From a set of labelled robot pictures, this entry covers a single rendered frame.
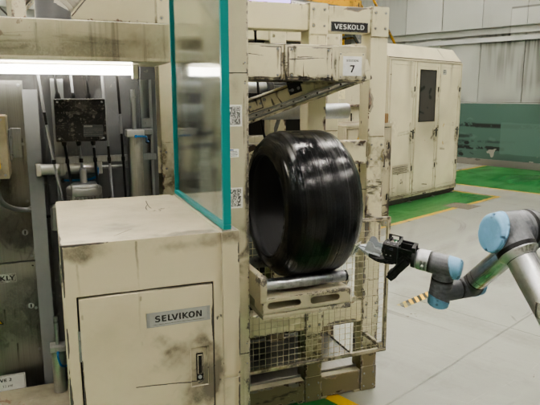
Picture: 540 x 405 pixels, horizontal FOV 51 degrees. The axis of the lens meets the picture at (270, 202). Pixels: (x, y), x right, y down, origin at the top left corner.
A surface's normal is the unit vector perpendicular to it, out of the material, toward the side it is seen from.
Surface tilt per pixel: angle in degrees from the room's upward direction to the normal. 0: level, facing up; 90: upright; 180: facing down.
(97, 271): 90
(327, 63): 90
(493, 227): 84
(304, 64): 90
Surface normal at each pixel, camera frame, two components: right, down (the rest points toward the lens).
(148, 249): 0.36, 0.18
